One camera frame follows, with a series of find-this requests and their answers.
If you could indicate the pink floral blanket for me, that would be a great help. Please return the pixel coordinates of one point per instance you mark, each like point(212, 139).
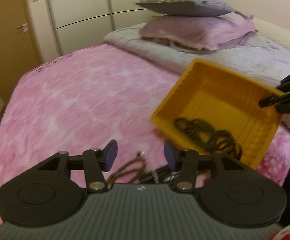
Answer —
point(83, 100)

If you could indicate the cream wardrobe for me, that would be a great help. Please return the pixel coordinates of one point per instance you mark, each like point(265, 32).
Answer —
point(79, 24)

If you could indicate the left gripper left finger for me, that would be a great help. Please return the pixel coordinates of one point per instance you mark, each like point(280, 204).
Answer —
point(94, 162)

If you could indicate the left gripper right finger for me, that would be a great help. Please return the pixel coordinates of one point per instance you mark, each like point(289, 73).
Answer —
point(186, 163)

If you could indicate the purple pillow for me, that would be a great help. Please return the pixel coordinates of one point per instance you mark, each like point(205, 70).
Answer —
point(195, 34)

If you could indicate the grey checked pillow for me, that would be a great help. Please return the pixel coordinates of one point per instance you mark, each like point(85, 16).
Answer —
point(193, 8)

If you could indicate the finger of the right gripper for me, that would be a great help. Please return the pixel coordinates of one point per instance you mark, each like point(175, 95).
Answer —
point(272, 100)

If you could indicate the striped grey duvet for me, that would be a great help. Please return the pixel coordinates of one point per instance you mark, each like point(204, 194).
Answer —
point(258, 58)

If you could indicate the orange plastic tray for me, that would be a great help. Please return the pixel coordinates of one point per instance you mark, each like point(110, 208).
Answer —
point(226, 100)

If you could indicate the wooden door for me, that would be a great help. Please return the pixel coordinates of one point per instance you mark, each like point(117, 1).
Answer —
point(19, 52)

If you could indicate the white mattress edge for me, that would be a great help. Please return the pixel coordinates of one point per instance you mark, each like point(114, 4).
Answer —
point(273, 32)

